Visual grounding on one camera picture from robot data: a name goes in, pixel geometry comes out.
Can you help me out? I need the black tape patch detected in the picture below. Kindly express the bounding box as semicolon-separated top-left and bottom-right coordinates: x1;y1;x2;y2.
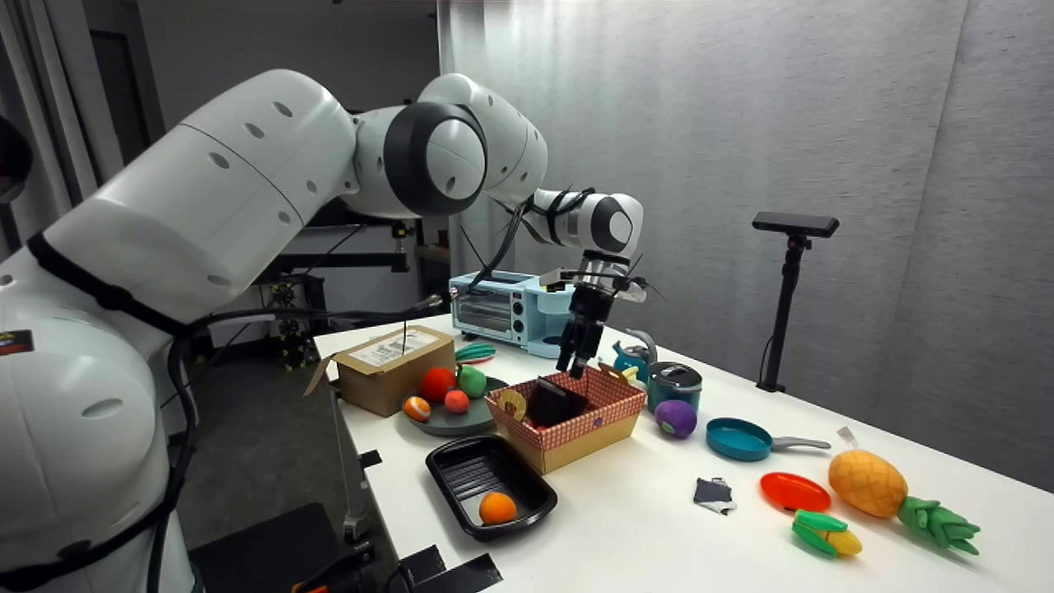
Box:
394;545;452;585
429;554;508;593

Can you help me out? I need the plush corn cob toy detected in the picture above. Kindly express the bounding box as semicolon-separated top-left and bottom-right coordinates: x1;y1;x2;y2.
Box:
788;508;865;561

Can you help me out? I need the red round toy plate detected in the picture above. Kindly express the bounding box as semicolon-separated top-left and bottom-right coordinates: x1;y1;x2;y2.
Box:
756;468;834;516

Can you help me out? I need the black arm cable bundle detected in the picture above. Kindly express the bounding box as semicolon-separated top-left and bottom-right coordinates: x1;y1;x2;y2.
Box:
0;184;604;593

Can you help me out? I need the blue container box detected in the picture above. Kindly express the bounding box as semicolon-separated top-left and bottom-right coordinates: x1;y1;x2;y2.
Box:
538;274;604;362

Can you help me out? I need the teal toy kettle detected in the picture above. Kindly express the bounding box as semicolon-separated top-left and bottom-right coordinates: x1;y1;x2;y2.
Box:
609;327;661;381

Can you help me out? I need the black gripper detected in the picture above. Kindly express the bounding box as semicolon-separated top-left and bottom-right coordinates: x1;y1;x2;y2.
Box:
553;278;617;380

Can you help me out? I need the red toy apple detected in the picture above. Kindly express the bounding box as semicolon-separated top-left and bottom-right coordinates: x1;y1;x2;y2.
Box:
418;364;456;408

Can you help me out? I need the orange plush ball toy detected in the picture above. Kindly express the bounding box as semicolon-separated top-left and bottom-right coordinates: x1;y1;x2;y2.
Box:
478;486;519;528

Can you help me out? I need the black stereo camera bar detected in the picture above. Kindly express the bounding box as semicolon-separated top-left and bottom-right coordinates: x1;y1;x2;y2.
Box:
752;211;844;239

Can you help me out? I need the brown cardboard box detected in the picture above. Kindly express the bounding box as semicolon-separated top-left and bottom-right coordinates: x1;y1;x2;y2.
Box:
326;324;456;422

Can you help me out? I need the teal toy frying pan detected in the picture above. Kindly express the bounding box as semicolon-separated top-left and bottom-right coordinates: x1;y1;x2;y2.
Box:
702;416;834;465

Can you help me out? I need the black tripod pole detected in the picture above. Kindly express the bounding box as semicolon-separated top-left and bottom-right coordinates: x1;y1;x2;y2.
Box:
753;234;815;396

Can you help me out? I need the plush pineapple toy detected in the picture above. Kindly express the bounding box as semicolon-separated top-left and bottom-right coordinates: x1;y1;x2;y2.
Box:
824;424;981;557

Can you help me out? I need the black plastic food tray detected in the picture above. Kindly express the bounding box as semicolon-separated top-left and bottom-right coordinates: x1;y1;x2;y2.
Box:
422;431;561;545

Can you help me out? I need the orange checkered paper box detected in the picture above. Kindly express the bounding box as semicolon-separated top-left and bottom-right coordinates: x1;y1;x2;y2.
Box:
483;362;650;476

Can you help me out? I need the light blue toy oven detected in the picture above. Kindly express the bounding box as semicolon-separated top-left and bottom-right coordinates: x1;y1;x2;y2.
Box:
444;266;549;356

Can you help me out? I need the purple plush eggplant toy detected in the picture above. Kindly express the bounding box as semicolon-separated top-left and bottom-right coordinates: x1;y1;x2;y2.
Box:
653;396;702;441

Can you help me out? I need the orange toy peach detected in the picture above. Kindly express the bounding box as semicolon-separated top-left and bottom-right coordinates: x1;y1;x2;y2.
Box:
399;393;433;428

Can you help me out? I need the small black metal clip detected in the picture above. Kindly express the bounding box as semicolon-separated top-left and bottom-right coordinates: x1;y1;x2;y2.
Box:
690;474;739;516

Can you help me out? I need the small teal toy bowl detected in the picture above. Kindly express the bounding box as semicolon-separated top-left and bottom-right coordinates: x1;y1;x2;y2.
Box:
452;340;499;364

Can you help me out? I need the teal pot with black lid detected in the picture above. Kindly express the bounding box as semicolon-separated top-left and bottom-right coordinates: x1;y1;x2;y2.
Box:
642;358;706;416

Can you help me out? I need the black metal mounting rail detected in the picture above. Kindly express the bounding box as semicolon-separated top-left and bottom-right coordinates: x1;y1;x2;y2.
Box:
273;248;410;280

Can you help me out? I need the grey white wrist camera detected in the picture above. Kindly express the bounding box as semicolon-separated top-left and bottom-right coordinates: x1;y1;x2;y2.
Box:
597;274;653;305

